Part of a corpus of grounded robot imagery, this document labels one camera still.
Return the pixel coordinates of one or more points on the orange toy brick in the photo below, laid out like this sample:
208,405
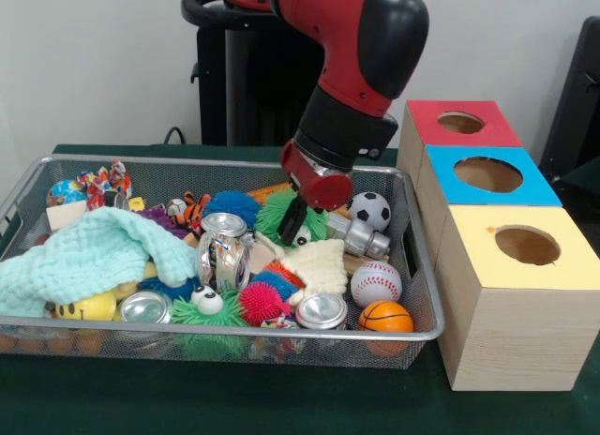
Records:
269,189

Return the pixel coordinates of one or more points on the white toy baseball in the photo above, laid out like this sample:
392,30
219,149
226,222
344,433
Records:
376,284

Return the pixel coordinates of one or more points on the purple spiky ball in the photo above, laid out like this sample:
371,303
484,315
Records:
159,217

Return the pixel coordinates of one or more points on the yellow smiley ball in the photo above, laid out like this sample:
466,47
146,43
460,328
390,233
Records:
94,308

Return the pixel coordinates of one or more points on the small green fuzzy eyed ball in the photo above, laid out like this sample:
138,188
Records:
225,313

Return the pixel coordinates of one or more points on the large green fuzzy eyed ball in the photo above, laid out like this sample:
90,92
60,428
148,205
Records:
271,214

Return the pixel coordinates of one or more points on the wooden box with three holes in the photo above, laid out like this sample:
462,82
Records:
506,341

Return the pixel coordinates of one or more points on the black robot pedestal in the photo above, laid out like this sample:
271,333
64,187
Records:
244,79

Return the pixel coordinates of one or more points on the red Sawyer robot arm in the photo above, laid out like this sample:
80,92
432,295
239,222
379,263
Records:
347,46

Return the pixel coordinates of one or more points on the dark green tablecloth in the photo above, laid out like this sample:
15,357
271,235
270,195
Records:
281,407
586,177

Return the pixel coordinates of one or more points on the silver plastic toy truck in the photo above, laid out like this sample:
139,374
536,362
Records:
361,235

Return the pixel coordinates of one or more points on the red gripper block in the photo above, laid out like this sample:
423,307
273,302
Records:
323,189

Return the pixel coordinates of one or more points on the shallow metal mesh bin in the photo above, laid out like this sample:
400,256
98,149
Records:
140,348

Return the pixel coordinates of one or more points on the orange toy basketball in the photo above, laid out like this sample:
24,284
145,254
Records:
385,317

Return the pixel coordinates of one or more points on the blue fuzzy eyed ball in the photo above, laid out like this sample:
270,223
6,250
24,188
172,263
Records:
180,289

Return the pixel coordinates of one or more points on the black and white soccer ball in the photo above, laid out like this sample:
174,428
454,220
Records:
370,211

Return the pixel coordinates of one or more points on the light blue cloth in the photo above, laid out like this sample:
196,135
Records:
94,252

